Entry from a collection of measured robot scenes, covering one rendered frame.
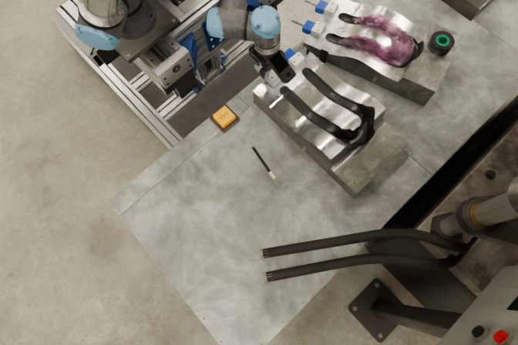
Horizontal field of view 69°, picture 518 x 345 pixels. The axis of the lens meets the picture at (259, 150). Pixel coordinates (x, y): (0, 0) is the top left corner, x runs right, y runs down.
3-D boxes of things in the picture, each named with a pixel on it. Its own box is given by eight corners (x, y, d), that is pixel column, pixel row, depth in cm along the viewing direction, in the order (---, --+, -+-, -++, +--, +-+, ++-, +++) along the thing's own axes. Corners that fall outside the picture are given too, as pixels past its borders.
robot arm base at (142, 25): (102, 21, 127) (89, 0, 118) (138, -5, 130) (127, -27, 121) (129, 48, 123) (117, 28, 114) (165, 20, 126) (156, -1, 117)
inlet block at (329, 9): (301, 9, 151) (302, -1, 146) (307, 0, 152) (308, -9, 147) (331, 22, 148) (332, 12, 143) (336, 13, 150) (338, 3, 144)
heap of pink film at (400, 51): (335, 47, 141) (338, 34, 133) (355, 13, 145) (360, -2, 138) (400, 76, 135) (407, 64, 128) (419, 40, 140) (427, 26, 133)
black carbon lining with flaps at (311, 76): (276, 94, 134) (276, 80, 125) (308, 66, 137) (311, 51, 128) (348, 161, 124) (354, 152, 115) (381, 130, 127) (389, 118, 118)
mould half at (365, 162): (253, 102, 141) (251, 84, 128) (303, 61, 146) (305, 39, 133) (353, 198, 127) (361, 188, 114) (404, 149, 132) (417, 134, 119)
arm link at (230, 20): (215, 9, 106) (253, 13, 106) (207, 42, 103) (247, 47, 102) (211, -11, 99) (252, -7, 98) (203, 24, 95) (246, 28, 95)
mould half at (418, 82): (302, 50, 148) (304, 32, 137) (332, 3, 155) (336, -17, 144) (423, 106, 137) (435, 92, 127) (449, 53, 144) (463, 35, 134)
